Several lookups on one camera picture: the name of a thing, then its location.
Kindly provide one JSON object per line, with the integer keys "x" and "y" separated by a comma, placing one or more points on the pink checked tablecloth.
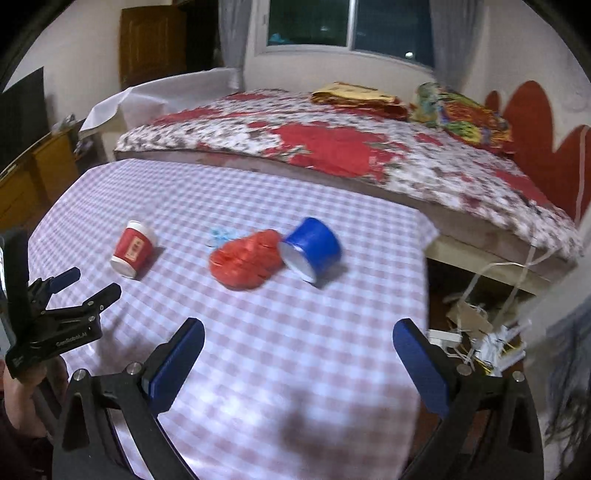
{"x": 277, "y": 346}

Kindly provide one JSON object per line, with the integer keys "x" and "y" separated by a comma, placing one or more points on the red floral bedspread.
{"x": 323, "y": 138}

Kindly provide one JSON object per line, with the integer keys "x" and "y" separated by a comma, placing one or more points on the person's left forearm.
{"x": 18, "y": 454}

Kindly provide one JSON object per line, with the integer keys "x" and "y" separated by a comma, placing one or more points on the grey curtain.
{"x": 233, "y": 41}
{"x": 457, "y": 41}

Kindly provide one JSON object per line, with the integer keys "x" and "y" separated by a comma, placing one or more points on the window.
{"x": 346, "y": 23}

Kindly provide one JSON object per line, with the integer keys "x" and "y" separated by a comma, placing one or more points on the grey hanging cloth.
{"x": 568, "y": 369}

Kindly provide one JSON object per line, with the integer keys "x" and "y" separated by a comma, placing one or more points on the person's left hand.
{"x": 18, "y": 399}

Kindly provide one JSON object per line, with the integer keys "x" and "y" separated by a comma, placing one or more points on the short blue paper cup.
{"x": 314, "y": 244}

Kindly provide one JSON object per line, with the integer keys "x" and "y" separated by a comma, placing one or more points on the light blue face mask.
{"x": 220, "y": 235}

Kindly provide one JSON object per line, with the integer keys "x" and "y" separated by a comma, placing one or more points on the red paper cup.
{"x": 134, "y": 249}

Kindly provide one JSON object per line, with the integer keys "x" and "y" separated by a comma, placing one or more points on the red plastic bag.
{"x": 244, "y": 263}

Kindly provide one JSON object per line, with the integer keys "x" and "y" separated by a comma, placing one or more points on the wooden cabinet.
{"x": 51, "y": 170}

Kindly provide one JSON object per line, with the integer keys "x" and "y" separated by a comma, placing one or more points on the black television screen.
{"x": 23, "y": 120}

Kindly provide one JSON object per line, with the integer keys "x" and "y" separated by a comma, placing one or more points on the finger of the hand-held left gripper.
{"x": 64, "y": 277}
{"x": 99, "y": 297}

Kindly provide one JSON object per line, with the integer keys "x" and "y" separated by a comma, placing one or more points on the box of small items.
{"x": 501, "y": 348}

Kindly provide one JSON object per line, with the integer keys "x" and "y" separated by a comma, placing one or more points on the folded yellow blanket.
{"x": 355, "y": 97}

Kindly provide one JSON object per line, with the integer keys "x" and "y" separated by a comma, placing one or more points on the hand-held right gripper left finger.
{"x": 178, "y": 364}

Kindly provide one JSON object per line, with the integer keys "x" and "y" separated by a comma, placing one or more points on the white power strip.
{"x": 443, "y": 337}

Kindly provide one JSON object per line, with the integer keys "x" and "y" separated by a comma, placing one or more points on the white furniture cover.
{"x": 161, "y": 92}

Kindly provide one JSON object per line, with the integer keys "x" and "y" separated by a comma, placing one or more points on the colourful patterned pillow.
{"x": 461, "y": 115}

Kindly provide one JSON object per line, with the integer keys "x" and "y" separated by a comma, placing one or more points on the wooden door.
{"x": 152, "y": 46}

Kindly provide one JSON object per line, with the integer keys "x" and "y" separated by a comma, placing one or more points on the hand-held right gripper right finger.
{"x": 425, "y": 364}

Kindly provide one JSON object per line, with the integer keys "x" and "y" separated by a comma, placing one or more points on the red scalloped headboard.
{"x": 531, "y": 129}

